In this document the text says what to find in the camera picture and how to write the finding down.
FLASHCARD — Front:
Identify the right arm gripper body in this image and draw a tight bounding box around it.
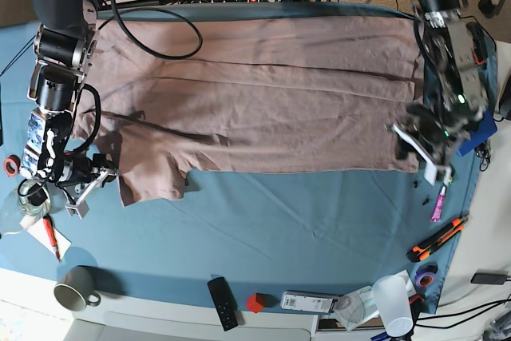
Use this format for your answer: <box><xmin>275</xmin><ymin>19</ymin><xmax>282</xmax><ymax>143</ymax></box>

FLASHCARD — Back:
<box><xmin>51</xmin><ymin>153</ymin><xmax>118</xmax><ymax>205</ymax></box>

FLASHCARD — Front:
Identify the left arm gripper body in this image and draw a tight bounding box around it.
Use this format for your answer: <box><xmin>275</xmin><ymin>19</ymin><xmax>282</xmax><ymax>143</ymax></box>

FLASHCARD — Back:
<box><xmin>386</xmin><ymin>113</ymin><xmax>469</xmax><ymax>165</ymax></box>

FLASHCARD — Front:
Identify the dusty pink T-shirt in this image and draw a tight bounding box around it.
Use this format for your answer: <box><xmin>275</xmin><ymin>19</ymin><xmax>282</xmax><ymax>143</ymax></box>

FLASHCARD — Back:
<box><xmin>73</xmin><ymin>16</ymin><xmax>422</xmax><ymax>206</ymax></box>

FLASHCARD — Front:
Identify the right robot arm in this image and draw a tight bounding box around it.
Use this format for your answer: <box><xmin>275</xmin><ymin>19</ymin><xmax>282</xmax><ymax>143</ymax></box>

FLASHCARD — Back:
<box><xmin>18</xmin><ymin>0</ymin><xmax>117</xmax><ymax>200</ymax></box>

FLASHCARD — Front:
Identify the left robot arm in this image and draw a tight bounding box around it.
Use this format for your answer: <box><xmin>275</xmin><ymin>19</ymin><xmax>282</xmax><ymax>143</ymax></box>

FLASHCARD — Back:
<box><xmin>390</xmin><ymin>0</ymin><xmax>489</xmax><ymax>166</ymax></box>

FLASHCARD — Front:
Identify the blue box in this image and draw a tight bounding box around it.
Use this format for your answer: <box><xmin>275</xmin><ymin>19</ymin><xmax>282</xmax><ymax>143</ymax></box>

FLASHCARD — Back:
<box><xmin>458</xmin><ymin>110</ymin><xmax>497</xmax><ymax>157</ymax></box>

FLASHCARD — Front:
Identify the red pen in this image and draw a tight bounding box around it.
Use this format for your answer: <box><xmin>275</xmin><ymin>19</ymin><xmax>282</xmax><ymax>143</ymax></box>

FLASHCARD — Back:
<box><xmin>42</xmin><ymin>214</ymin><xmax>61</xmax><ymax>262</ymax></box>

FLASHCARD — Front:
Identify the white paper note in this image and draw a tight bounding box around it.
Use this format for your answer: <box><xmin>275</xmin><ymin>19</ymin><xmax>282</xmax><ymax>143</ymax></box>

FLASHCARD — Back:
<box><xmin>27</xmin><ymin>217</ymin><xmax>71</xmax><ymax>261</ymax></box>

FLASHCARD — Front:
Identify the red tape roll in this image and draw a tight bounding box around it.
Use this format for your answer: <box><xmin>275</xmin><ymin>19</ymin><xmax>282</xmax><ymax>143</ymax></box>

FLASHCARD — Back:
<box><xmin>3</xmin><ymin>155</ymin><xmax>21</xmax><ymax>177</ymax></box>

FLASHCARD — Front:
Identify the purple glue tube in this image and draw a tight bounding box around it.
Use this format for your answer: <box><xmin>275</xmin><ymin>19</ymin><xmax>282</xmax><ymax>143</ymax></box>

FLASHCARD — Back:
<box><xmin>430</xmin><ymin>185</ymin><xmax>447</xmax><ymax>223</ymax></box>

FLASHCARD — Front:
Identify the orange black tool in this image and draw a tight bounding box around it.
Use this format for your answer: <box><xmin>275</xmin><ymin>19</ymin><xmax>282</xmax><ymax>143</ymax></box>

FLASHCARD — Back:
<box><xmin>467</xmin><ymin>22</ymin><xmax>489</xmax><ymax>65</ymax></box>

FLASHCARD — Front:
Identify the orange black utility knife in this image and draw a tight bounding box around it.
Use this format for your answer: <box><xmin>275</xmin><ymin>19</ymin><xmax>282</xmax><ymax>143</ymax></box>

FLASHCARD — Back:
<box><xmin>406</xmin><ymin>215</ymin><xmax>469</xmax><ymax>263</ymax></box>

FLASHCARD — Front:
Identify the grey ceramic mug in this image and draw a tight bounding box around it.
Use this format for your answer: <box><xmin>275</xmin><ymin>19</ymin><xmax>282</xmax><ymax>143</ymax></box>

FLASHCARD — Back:
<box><xmin>53</xmin><ymin>266</ymin><xmax>101</xmax><ymax>312</ymax></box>

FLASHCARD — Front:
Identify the purple tape roll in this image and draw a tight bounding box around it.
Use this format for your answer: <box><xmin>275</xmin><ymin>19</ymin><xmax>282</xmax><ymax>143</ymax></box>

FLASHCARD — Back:
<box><xmin>414</xmin><ymin>265</ymin><xmax>438</xmax><ymax>287</ymax></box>

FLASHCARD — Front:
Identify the translucent plastic cup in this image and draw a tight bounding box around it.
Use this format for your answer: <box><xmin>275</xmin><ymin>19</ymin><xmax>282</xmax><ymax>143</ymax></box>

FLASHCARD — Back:
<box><xmin>372</xmin><ymin>275</ymin><xmax>413</xmax><ymax>338</ymax></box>

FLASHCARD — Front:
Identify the blue table cloth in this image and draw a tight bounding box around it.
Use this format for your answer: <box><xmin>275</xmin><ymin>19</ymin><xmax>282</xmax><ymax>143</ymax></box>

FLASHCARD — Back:
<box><xmin>0</xmin><ymin>2</ymin><xmax>499</xmax><ymax>315</ymax></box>

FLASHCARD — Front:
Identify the black remote control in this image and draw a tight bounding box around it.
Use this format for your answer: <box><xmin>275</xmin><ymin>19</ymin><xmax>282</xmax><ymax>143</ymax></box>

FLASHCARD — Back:
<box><xmin>208</xmin><ymin>277</ymin><xmax>239</xmax><ymax>331</ymax></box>

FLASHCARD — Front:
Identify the white barcode device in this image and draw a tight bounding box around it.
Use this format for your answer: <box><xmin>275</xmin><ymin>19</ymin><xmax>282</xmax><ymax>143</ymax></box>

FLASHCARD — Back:
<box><xmin>280</xmin><ymin>291</ymin><xmax>340</xmax><ymax>314</ymax></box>

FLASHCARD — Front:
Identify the red cube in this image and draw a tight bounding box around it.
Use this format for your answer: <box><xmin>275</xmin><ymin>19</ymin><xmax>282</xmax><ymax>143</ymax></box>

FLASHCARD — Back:
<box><xmin>246</xmin><ymin>293</ymin><xmax>266</xmax><ymax>314</ymax></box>

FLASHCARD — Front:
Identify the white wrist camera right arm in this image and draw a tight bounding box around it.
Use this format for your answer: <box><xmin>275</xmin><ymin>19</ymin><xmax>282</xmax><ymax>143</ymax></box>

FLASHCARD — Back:
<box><xmin>65</xmin><ymin>200</ymin><xmax>89</xmax><ymax>220</ymax></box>

